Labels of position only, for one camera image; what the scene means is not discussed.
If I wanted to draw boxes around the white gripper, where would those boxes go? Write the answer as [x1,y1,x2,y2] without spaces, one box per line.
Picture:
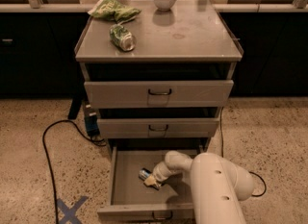
[143,162,177,187]

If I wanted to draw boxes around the silver blue redbull can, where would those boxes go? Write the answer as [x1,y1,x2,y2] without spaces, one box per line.
[139,168,162,190]

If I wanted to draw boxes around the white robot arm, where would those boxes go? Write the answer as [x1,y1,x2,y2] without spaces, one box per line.
[139,151,254,224]

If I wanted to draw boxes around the grey bottom drawer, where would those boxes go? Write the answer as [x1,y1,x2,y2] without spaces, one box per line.
[97,140,203,222]

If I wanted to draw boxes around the grey drawer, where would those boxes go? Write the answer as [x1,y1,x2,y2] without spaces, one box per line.
[97,140,203,222]
[97,118,218,138]
[85,80,233,109]

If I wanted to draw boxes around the grey middle drawer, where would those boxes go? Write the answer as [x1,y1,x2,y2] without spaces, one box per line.
[97,118,218,138]

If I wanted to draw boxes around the grey top drawer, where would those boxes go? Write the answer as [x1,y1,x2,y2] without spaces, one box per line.
[85,80,233,109]

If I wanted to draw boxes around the grey drawer cabinet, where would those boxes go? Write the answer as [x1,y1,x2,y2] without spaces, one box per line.
[76,0,243,144]

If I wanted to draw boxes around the green soda can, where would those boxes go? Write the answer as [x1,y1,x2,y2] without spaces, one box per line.
[110,24,136,52]

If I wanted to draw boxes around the blue power box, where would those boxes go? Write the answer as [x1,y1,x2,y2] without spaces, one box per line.
[83,103,99,137]

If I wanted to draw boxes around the blue tape cross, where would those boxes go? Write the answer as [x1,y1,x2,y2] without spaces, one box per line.
[57,196,88,224]

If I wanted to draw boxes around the dark counter cabinets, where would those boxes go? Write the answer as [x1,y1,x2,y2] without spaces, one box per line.
[0,5,308,98]

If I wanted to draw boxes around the green chip bag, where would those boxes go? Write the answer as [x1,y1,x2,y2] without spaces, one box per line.
[88,0,141,24]

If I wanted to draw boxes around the black cable left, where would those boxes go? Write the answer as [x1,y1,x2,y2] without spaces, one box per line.
[41,119,107,224]

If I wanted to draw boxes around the black cable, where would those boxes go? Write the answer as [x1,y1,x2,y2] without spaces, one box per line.
[41,119,107,224]
[218,107,268,199]

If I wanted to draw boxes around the black cable right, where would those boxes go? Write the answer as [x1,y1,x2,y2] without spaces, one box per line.
[218,107,268,199]

